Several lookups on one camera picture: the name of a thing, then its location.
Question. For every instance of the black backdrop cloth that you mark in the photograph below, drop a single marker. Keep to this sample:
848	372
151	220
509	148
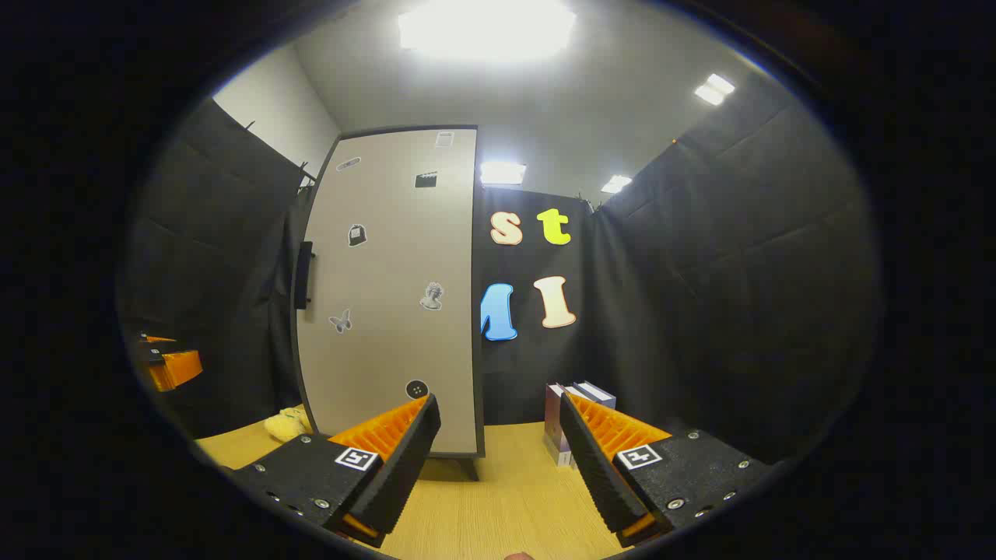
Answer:
700	295

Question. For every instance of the grey cabinet door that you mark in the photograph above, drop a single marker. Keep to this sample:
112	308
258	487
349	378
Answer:
389	311

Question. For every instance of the yellow plush toy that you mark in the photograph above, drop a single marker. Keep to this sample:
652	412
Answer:
286	424

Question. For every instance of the ceiling light panel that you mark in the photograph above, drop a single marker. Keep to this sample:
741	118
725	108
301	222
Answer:
486	27
714	89
502	173
616	183

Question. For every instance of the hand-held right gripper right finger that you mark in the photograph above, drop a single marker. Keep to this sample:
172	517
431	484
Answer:
595	467

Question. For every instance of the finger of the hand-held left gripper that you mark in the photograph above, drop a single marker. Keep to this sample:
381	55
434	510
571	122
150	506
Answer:
177	369
156	346

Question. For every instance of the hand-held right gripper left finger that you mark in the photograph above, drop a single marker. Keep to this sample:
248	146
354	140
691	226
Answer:
408	459

